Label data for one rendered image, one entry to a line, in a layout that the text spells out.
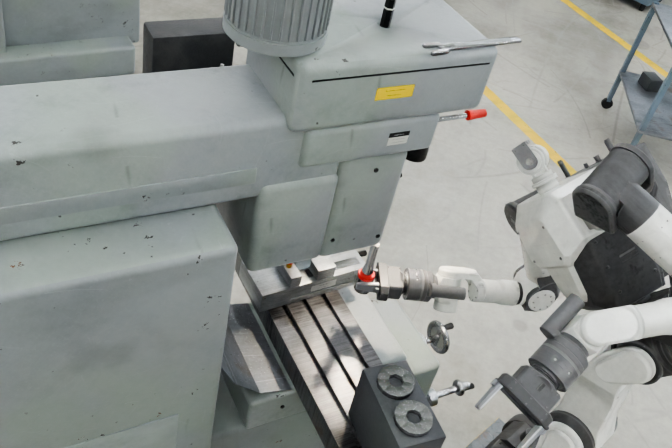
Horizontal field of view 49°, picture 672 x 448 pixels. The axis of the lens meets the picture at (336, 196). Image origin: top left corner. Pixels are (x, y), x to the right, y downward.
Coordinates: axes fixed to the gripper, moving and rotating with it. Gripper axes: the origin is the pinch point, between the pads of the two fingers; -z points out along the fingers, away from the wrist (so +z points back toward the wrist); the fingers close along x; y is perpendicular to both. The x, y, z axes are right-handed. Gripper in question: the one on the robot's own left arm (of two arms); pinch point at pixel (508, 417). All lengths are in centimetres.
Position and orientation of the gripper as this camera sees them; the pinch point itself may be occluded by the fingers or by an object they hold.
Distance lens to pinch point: 147.4
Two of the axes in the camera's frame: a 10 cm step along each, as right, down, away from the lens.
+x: -6.9, -7.1, 1.2
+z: 7.1, -6.5, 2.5
